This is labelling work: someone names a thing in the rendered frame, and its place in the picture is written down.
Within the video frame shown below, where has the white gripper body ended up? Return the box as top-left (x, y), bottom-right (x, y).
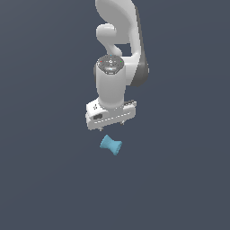
top-left (84, 98), bottom-right (138, 131)

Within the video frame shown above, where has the blue spool-shaped object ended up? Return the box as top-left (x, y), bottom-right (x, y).
top-left (99, 134), bottom-right (123, 156)

